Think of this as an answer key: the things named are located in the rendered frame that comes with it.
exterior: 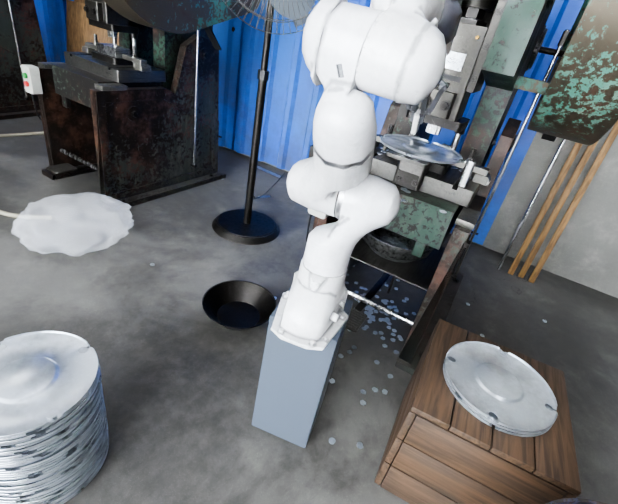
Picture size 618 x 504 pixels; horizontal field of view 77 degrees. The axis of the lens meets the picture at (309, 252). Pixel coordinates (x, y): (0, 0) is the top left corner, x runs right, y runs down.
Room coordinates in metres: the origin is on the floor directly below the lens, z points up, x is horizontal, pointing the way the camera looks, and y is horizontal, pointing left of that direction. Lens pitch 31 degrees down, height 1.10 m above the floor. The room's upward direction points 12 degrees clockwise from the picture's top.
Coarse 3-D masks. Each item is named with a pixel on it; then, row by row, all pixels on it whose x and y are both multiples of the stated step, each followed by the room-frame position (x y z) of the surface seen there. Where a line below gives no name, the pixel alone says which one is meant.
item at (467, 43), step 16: (464, 32) 1.42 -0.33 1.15; (480, 32) 1.40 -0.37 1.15; (464, 48) 1.41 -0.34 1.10; (480, 48) 1.40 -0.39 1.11; (448, 64) 1.42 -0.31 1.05; (464, 64) 1.41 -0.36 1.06; (448, 80) 1.42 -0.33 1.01; (464, 80) 1.40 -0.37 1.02; (432, 96) 1.40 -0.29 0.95; (448, 96) 1.38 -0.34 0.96; (464, 96) 1.40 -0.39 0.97; (432, 112) 1.40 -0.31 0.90; (448, 112) 1.38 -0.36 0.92
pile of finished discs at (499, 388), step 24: (456, 360) 0.82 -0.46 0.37; (480, 360) 0.84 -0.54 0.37; (504, 360) 0.86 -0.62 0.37; (456, 384) 0.73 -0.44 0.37; (480, 384) 0.74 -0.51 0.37; (504, 384) 0.76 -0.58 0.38; (528, 384) 0.78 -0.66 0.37; (480, 408) 0.66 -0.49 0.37; (504, 408) 0.68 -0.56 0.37; (528, 408) 0.70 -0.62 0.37; (552, 408) 0.72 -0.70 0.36; (504, 432) 0.62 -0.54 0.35; (528, 432) 0.63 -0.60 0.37
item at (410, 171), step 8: (392, 152) 1.26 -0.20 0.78; (400, 160) 1.35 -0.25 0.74; (408, 160) 1.22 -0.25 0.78; (416, 160) 1.23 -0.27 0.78; (400, 168) 1.35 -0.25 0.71; (408, 168) 1.34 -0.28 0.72; (416, 168) 1.33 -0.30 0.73; (424, 168) 1.32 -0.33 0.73; (400, 176) 1.34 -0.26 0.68; (408, 176) 1.33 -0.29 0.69; (416, 176) 1.32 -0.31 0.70; (400, 184) 1.34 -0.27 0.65; (408, 184) 1.33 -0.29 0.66; (416, 184) 1.32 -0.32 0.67
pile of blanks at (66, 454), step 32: (96, 384) 0.57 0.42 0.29; (64, 416) 0.47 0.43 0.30; (96, 416) 0.54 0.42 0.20; (0, 448) 0.40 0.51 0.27; (32, 448) 0.42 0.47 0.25; (64, 448) 0.46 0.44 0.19; (96, 448) 0.53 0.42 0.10; (0, 480) 0.39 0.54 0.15; (32, 480) 0.41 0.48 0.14; (64, 480) 0.45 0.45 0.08
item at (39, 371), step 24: (24, 336) 0.64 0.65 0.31; (48, 336) 0.66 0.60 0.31; (72, 336) 0.67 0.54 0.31; (0, 360) 0.56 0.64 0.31; (24, 360) 0.57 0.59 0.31; (48, 360) 0.58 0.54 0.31; (72, 360) 0.60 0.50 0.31; (96, 360) 0.62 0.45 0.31; (0, 384) 0.50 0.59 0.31; (24, 384) 0.51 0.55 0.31; (48, 384) 0.53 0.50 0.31; (72, 384) 0.54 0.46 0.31; (0, 408) 0.45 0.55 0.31; (24, 408) 0.46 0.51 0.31; (48, 408) 0.47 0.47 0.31; (0, 432) 0.41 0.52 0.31; (24, 432) 0.42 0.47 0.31
